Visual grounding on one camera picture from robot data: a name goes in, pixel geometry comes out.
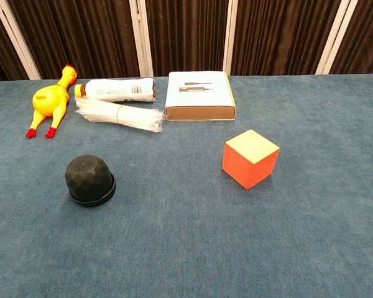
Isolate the black metal bowl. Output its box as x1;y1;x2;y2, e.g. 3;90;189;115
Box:
64;154;114;201

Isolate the black round bowl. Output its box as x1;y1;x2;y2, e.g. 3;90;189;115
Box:
68;173;117;208

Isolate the white cardboard box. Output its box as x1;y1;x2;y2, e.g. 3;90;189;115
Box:
164;71;237;122

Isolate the orange yellow foam cube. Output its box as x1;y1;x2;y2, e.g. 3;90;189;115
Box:
221;129;280;191

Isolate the white bottle orange cap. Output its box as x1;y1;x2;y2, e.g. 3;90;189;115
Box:
73;77;157;103

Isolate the blue felt table cover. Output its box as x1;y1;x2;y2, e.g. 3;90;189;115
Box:
0;73;373;298

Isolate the dark brown curtain panel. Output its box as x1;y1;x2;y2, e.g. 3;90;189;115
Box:
329;0;373;75
0;0;30;85
7;0;140;80
144;0;229;77
231;0;343;76

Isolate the yellow rubber chicken toy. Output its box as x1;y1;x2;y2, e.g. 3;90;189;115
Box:
25;64;78;139

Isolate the white frame post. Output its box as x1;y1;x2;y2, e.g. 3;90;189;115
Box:
129;0;154;78
315;0;351;75
223;0;239;76
0;0;42;81

